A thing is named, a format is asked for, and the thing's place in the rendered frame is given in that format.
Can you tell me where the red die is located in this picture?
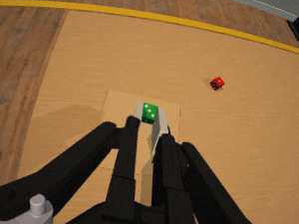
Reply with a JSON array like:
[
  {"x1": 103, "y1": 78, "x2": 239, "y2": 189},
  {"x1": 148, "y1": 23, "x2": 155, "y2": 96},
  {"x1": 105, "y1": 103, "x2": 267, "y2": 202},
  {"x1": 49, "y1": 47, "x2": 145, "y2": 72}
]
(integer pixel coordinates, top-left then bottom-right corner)
[{"x1": 210, "y1": 77, "x2": 224, "y2": 91}]

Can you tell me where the green die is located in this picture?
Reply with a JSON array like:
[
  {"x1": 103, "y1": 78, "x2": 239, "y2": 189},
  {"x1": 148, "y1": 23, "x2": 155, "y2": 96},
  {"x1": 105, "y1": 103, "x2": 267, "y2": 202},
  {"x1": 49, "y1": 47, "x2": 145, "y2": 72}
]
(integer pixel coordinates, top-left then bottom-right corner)
[{"x1": 142, "y1": 103, "x2": 158, "y2": 124}]

